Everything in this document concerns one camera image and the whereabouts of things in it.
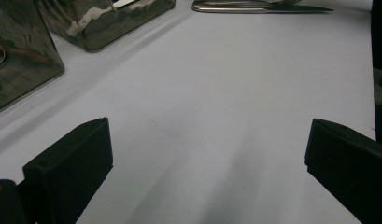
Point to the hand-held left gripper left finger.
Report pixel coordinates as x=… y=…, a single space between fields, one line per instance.
x=73 y=161

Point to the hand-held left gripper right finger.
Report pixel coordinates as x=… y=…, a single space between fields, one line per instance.
x=350 y=168

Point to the translucent grey storage bin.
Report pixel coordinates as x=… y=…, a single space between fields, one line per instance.
x=30 y=68
x=132 y=28

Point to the metal table knife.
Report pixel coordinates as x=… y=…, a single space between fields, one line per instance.
x=304 y=9

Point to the metal fork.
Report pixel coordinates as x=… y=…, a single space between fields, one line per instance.
x=282 y=2

